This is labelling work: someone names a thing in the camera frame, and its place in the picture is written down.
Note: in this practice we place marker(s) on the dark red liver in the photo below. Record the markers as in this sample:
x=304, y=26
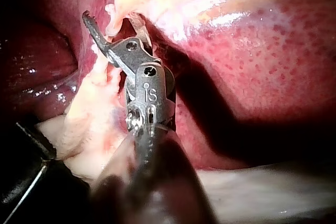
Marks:
x=262, y=64

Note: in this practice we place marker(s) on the pale fatty tissue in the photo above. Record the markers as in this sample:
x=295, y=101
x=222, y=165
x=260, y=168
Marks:
x=92, y=108

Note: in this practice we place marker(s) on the thin tube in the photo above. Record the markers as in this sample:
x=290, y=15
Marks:
x=113, y=22

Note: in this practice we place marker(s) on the right arm instrument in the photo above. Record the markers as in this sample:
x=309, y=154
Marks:
x=149, y=90

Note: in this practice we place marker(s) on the right arm instrument jaw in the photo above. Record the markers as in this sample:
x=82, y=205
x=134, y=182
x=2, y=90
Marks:
x=96, y=30
x=144, y=36

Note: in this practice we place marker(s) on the white cloth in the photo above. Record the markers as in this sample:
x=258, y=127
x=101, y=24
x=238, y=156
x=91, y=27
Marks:
x=262, y=195

